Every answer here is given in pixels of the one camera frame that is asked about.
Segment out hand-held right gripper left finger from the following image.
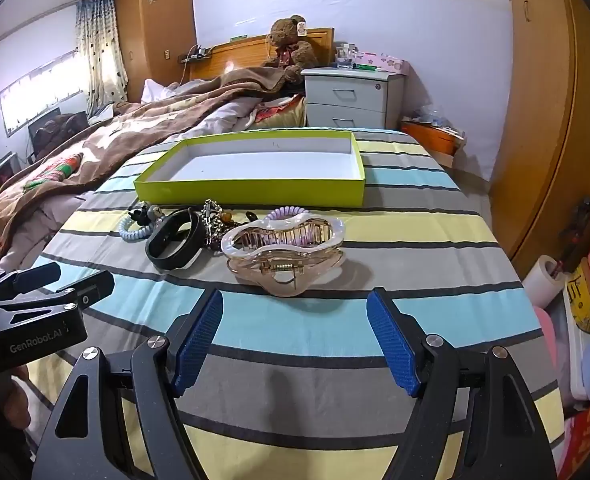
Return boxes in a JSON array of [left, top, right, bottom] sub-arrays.
[[32, 287, 226, 480]]

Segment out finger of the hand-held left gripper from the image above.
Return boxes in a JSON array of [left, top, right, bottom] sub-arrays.
[[0, 270, 116, 312], [0, 261, 62, 297]]

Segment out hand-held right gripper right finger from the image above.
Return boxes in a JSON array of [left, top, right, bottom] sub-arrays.
[[366, 287, 558, 480]]

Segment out blue spiral hair tie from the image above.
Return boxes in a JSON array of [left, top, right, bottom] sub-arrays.
[[119, 216, 156, 245]]

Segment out black wristband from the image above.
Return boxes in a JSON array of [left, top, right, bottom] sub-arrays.
[[146, 207, 204, 272]]

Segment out black ornament hair tie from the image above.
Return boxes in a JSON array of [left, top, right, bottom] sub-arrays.
[[127, 203, 164, 226]]

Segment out translucent pink hair claw clip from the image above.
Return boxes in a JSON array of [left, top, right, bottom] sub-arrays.
[[221, 213, 346, 298]]

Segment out gold rhinestone hair clip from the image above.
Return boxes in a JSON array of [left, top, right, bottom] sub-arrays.
[[202, 199, 228, 247]]

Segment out purple spiral hair tie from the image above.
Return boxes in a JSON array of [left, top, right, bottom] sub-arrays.
[[266, 205, 310, 223]]

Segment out green shallow cardboard tray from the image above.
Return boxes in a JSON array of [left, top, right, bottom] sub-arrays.
[[134, 129, 366, 208]]

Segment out person's left hand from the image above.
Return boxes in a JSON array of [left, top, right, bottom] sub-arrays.
[[0, 364, 32, 430]]

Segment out striped bed sheet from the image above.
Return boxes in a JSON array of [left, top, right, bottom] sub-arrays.
[[25, 127, 566, 480]]

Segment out paper towel roll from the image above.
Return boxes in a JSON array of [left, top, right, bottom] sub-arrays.
[[522, 255, 570, 307]]

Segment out brown printed blanket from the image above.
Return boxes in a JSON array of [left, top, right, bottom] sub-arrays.
[[0, 67, 300, 273]]

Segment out window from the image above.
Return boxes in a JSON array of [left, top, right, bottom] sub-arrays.
[[0, 50, 84, 137]]

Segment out yellow book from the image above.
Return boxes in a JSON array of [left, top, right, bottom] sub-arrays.
[[565, 260, 590, 337]]

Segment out orange storage box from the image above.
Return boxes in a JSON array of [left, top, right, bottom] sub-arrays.
[[402, 120, 468, 168]]

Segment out patterned curtain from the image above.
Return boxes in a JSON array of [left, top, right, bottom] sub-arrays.
[[75, 0, 128, 111]]

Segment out yellow mattress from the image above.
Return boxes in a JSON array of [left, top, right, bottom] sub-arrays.
[[255, 95, 306, 129]]

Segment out grey drawer nightstand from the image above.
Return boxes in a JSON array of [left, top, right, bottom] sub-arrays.
[[301, 67, 406, 131]]

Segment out tall wooden wardrobe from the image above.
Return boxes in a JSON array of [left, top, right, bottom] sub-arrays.
[[115, 0, 198, 103]]

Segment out wooden headboard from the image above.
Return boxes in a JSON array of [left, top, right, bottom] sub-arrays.
[[190, 27, 336, 83]]

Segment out large wooden wardrobe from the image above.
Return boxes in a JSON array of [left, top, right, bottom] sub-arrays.
[[490, 0, 590, 263]]

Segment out pink floral tissue box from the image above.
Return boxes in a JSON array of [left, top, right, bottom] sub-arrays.
[[357, 52, 408, 74]]

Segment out clear glass bottles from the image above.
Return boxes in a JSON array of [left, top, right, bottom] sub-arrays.
[[335, 42, 360, 68]]

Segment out brown teddy bear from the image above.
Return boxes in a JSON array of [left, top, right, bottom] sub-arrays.
[[262, 15, 320, 83]]

